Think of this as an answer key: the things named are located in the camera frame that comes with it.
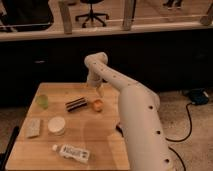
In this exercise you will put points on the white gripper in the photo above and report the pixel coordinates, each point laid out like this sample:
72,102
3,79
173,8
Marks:
95,80

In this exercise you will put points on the orange apple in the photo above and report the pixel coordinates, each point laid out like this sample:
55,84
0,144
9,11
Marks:
97,105

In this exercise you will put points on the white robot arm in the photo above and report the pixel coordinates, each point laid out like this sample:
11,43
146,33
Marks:
138,106

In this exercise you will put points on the green plastic cup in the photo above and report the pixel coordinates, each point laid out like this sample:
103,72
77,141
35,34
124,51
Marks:
42,101

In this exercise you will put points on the black candy bar box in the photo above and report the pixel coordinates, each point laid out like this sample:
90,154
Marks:
119,129

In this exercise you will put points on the clear plastic bottle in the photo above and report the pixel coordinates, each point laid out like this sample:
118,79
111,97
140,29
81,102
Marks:
68,151

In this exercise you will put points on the black office chair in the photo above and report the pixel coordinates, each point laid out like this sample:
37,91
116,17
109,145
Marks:
91,15

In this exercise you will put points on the grey sponge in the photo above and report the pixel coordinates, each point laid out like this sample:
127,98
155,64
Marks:
33,128

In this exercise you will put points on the black power adapter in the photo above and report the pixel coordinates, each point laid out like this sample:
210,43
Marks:
199,97

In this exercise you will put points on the wooden railing post left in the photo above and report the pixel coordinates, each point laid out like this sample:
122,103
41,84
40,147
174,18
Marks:
65,15

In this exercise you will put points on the wooden railing post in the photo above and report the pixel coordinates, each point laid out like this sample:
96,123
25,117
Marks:
129,12
65,15

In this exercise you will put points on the wooden railing post middle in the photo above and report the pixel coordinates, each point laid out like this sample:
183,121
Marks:
129,12

